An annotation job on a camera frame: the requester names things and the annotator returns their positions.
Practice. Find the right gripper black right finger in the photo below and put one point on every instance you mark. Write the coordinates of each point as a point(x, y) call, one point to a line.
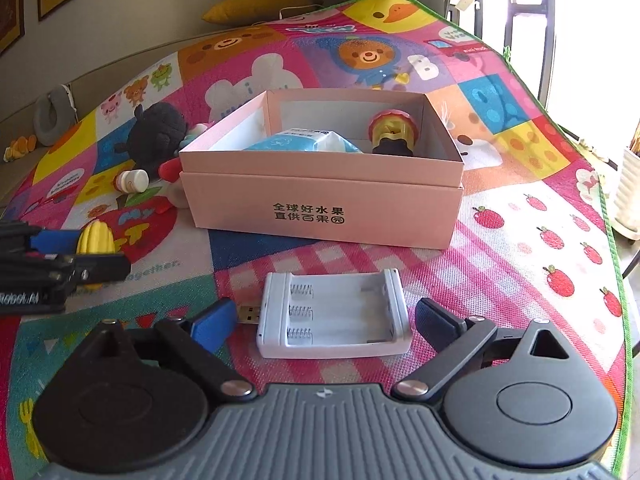
point(459, 344)

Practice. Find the white red foam rocket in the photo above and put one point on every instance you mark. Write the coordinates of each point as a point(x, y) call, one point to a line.
point(170, 172)

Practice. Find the colourful cartoon play mat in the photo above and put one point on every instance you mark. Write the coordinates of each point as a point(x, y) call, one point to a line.
point(530, 241)

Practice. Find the yellow cushion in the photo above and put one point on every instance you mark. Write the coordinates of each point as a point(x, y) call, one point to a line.
point(235, 13)

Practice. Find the pink cardboard box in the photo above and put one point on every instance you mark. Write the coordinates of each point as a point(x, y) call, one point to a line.
point(361, 197)

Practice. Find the blue wet wipes pack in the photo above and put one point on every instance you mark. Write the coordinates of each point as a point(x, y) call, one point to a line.
point(305, 140)

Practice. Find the small pink teal figurine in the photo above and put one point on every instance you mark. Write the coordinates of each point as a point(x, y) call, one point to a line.
point(199, 128)

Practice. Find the white plant pot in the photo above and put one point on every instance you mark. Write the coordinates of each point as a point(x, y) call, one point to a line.
point(626, 198)

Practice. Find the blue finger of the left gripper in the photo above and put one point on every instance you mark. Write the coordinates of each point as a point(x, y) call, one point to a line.
point(19, 237)

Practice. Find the black plush toy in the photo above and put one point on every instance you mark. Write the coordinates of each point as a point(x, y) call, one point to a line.
point(155, 137)

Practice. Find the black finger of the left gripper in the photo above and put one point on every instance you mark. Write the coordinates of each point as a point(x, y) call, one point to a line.
point(86, 269)

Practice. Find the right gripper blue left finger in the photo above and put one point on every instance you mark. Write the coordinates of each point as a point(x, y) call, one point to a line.
point(188, 346)

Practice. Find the small white pill bottle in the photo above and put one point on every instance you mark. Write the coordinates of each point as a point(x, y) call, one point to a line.
point(132, 181)

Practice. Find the grey neck pillow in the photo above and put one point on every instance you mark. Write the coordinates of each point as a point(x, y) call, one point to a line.
point(55, 113)

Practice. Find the yellow corn toy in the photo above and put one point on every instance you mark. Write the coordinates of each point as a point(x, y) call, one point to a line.
point(97, 238)

